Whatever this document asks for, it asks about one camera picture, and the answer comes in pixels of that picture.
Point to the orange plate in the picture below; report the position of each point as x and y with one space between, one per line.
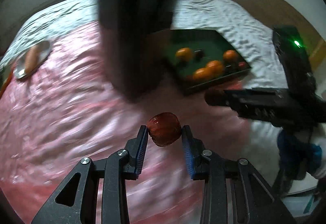
5 81

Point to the person's right hand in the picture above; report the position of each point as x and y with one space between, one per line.
298 152

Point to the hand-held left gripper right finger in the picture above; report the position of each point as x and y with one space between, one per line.
188 155

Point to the pink plastic sheet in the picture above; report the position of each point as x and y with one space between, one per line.
63 124

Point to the green tray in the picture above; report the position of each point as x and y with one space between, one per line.
173 43

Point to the striped white plate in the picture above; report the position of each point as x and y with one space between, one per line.
43 49

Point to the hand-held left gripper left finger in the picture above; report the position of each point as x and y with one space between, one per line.
141 152

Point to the red apple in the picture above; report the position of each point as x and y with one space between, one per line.
164 130
242 64

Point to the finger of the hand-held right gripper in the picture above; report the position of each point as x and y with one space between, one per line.
259 113
242 98

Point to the carrot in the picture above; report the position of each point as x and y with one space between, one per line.
31 58

